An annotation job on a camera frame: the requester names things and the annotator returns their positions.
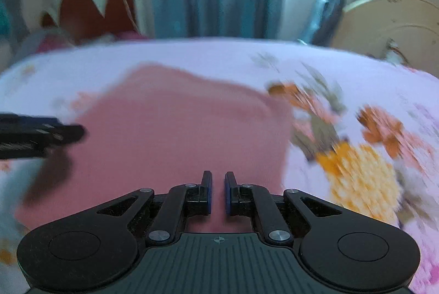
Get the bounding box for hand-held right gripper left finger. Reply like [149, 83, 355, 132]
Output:
[86, 171, 213, 247]

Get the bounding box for cream round furniture panel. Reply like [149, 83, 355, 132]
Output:
[333, 0, 439, 68]

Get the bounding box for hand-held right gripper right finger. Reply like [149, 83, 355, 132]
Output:
[224, 172, 350, 246]

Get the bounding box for white and brown headboard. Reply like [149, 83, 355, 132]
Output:
[41, 0, 152, 41]

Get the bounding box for white hanging cord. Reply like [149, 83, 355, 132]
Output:
[121, 0, 139, 31]

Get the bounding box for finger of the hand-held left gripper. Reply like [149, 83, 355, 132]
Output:
[0, 124, 86, 159]
[0, 112, 64, 129]

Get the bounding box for floral lilac bed sheet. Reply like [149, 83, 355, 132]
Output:
[0, 37, 439, 294]

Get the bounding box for pink knit sweater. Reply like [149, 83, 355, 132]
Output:
[15, 63, 294, 234]

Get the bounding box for teal cloth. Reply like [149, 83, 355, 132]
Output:
[0, 1, 11, 31]

